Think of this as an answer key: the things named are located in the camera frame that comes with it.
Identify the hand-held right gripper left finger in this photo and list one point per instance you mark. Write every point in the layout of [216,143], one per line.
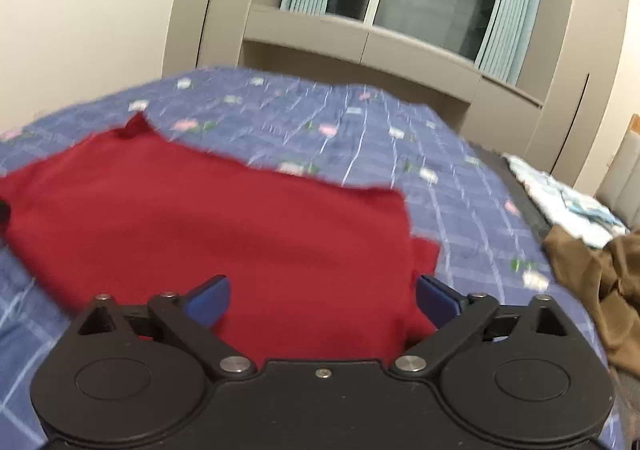
[210,302]

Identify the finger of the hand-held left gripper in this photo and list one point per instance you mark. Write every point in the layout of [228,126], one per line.
[4,210]

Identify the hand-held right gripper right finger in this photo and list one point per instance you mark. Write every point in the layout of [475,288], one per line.
[437,302]

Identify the red long-sleeve shirt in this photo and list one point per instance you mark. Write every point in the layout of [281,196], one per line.
[200,220]

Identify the dark grey bed sheet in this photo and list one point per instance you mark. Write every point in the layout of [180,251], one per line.
[520,200]

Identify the light blue patterned garment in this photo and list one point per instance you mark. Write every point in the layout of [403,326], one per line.
[565,202]

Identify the brown blanket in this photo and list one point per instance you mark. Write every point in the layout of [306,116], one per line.
[605,280]

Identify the blue checked floral quilt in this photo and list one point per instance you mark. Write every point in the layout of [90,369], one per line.
[350,140]

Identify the wooden padded headboard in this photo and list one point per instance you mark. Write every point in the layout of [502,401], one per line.
[622,180]

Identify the beige window cabinet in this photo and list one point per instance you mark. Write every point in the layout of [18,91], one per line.
[410,60]

